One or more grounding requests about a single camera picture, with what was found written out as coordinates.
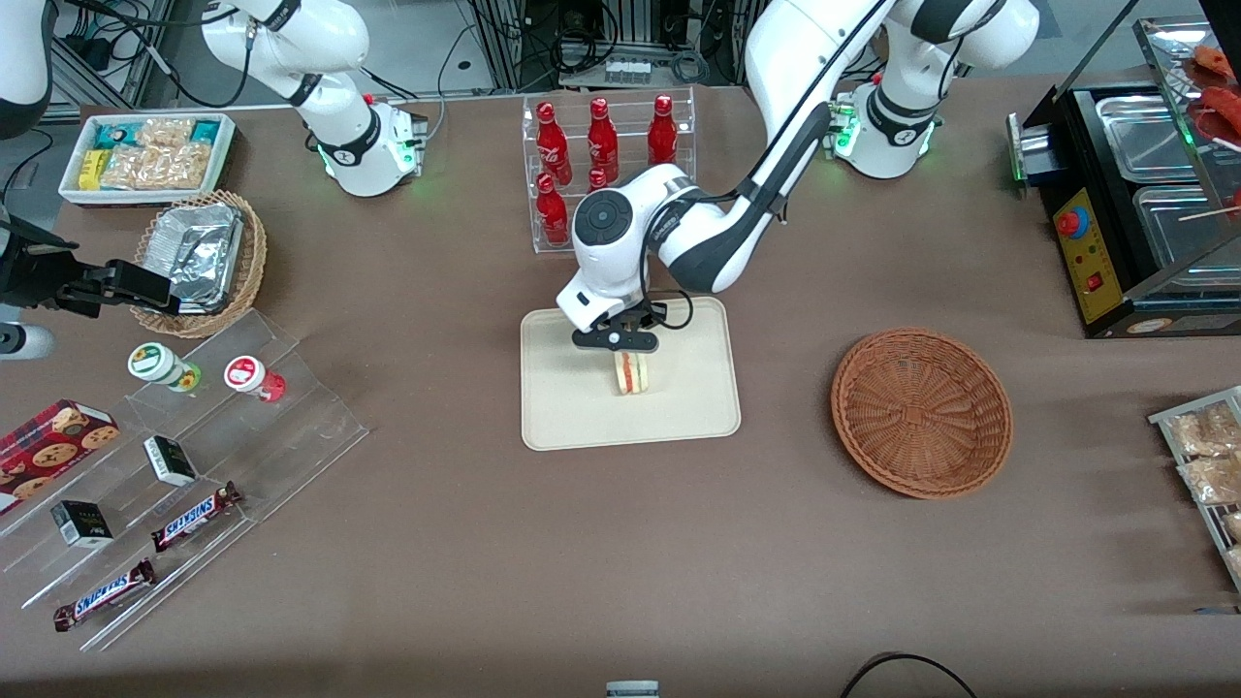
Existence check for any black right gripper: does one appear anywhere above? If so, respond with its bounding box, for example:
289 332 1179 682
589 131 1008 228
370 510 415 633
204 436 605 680
0 215 181 319

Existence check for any aluminium frame rack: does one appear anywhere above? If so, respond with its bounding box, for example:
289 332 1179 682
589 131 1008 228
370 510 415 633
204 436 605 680
469 0 767 94

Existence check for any large clear cracker bag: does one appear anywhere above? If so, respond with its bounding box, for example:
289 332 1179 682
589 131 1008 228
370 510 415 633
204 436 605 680
101 143 212 192

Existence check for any small clear cracker bag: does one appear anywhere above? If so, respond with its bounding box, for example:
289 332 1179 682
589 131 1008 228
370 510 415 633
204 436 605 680
136 117 197 148

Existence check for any beige plastic tray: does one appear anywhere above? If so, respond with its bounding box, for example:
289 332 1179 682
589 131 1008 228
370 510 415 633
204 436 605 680
520 296 743 453

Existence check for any clear acrylic bottle rack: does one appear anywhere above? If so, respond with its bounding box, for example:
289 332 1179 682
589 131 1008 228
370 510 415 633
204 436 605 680
523 86 697 256

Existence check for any triangular sandwich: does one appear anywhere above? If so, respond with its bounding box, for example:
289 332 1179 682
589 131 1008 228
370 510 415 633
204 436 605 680
610 350 654 397

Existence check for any steel warmer pan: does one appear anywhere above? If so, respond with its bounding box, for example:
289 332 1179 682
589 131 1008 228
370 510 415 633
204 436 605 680
1094 94 1208 185
1131 183 1241 274

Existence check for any snickers bar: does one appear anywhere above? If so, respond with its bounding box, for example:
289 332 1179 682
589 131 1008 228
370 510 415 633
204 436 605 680
52 557 157 633
150 481 244 555

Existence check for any black cable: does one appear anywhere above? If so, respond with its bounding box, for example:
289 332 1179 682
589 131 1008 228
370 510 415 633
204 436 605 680
838 651 981 698

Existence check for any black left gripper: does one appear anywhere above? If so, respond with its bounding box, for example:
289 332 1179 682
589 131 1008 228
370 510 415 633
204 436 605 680
570 312 670 369

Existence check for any red sausage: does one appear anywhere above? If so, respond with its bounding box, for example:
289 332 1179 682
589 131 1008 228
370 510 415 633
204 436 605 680
1198 85 1241 148
1193 44 1241 84

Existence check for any tray of packaged crackers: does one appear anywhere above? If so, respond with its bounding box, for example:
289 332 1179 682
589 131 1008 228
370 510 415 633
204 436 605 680
1148 385 1241 593

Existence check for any clear acrylic stepped display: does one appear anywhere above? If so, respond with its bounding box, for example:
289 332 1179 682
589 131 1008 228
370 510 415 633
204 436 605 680
0 309 370 653

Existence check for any light wicker basket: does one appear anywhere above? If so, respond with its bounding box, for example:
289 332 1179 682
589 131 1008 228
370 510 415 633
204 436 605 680
130 190 269 339

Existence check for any green lidded cup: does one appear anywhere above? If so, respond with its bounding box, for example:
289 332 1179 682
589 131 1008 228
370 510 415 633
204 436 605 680
127 342 203 394

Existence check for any white rectangular snack bin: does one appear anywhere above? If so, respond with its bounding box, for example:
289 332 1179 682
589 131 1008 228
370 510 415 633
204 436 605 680
58 112 238 207

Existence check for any brown round wicker basket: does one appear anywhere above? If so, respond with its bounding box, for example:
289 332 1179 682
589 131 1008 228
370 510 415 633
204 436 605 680
831 328 1015 501

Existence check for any small black box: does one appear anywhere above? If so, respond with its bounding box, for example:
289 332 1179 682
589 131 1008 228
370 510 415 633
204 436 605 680
143 434 199 488
49 499 115 550

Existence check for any red lidded cup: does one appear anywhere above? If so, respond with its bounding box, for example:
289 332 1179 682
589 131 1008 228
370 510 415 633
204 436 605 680
223 355 288 404

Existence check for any red plaid cookie box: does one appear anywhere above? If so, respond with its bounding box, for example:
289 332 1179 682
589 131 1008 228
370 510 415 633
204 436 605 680
0 398 123 516

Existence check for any black food warmer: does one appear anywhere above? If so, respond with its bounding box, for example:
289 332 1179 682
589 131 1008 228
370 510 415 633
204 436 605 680
1006 0 1241 339

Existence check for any silver foil container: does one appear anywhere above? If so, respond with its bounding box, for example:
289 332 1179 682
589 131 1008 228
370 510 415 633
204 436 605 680
143 203 245 315

